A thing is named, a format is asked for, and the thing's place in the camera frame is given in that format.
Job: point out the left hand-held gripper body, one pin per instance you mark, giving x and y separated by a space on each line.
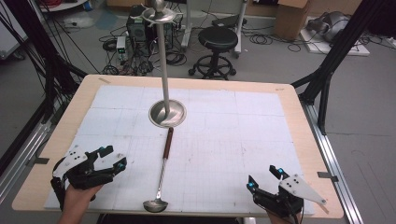
73 158

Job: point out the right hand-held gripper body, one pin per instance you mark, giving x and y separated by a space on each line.
295 188

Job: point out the metal utensil stand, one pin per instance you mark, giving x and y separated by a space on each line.
164 68

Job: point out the person's right hand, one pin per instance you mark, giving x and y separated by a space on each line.
285 220

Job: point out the person's left hand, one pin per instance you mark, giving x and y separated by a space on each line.
77 199

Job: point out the black tape strip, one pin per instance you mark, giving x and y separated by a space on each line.
327 176
41 160

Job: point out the white grid mat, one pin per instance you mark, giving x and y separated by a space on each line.
218 130

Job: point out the small white power supply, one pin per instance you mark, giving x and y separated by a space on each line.
121 45

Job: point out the black computer tower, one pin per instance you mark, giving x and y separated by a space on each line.
138 29

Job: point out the white flat floor board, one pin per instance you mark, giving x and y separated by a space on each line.
355 49

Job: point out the black round stool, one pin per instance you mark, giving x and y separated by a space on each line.
218 39

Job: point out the white metal stand leg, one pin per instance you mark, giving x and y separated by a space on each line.
186 25
241 28

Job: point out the brown cardboard box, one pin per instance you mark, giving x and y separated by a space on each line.
291 18

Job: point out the silver grey bag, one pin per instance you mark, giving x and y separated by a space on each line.
330 25

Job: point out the aluminium rail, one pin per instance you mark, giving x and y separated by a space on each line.
21 155
336 168

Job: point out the black metal frame post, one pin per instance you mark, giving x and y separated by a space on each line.
339 53
40 46

